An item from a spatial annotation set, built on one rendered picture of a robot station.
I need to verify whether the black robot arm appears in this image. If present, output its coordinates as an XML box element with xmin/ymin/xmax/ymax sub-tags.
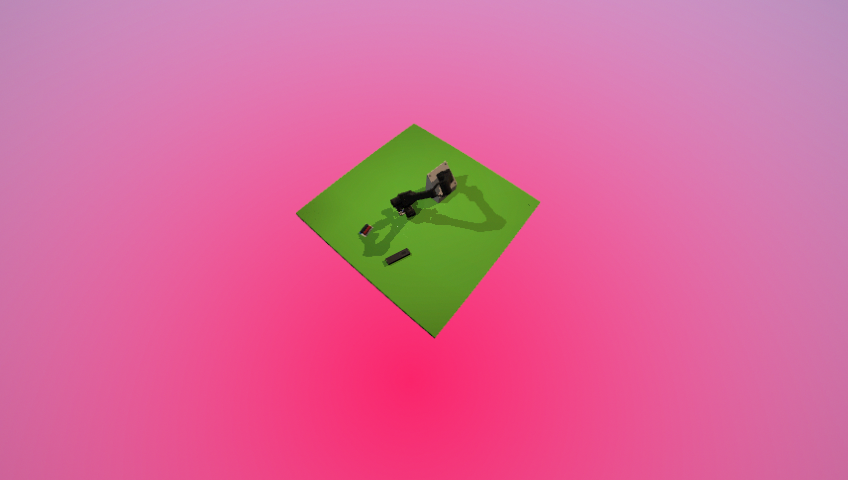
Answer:
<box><xmin>390</xmin><ymin>169</ymin><xmax>454</xmax><ymax>212</ymax></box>

